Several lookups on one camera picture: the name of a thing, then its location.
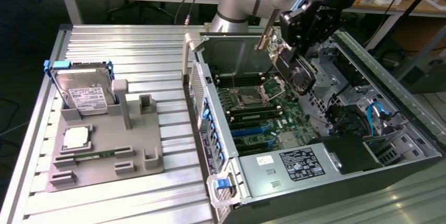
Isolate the low profile graphics card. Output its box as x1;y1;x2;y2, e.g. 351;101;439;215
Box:
255;8;318;97

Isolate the metal socket cover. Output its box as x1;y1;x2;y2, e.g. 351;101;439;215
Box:
258;76;290;102

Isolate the grey perforated disk bay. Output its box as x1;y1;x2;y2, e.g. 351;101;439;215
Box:
310;56;353;110

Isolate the CPU socket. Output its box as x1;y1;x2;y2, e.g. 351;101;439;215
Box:
236;87;271;110

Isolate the black RAM slot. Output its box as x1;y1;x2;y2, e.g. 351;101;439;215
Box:
226;104;277;112

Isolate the green motherboard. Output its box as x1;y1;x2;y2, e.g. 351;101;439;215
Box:
215;72;322;157

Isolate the black RAM stick with label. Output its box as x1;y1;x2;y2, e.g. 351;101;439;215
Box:
228;109;282;123

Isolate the grey metal stand leg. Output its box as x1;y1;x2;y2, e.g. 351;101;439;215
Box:
395;32;446;80

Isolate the long black expansion slot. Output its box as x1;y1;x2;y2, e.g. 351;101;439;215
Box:
231;121;262;130

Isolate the blue expansion slot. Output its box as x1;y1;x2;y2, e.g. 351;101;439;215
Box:
231;126;265;138

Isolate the silver chipset heatsink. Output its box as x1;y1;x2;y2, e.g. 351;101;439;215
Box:
277;132;299;149

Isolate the black plastic shroud box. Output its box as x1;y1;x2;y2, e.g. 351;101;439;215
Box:
322;136;385;175

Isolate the grey power supply unit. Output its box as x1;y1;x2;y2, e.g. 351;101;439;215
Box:
238;143;345;198

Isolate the grey metal disk bay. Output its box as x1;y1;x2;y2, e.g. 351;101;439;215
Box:
362;129;439;167

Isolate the hard disk in blue carrier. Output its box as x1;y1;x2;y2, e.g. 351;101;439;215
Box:
43;58;122;116

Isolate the open black PC case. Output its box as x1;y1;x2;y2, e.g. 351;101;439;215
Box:
183;32;446;224

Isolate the grey plastic parts rack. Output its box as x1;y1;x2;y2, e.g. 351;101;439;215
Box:
46;79;164;193

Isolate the green RAM stick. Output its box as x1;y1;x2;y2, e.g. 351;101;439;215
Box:
55;149;118;161

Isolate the silver CPU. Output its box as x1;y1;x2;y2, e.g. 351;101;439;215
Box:
62;127;94;150

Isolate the grey plastic case handle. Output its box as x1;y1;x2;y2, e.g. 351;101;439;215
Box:
206;171;242;206
183;32;204;52

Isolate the black wire bundle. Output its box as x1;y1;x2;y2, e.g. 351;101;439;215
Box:
327;105;367;136

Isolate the blue wire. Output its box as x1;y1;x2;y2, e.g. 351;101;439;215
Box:
363;101;385;137

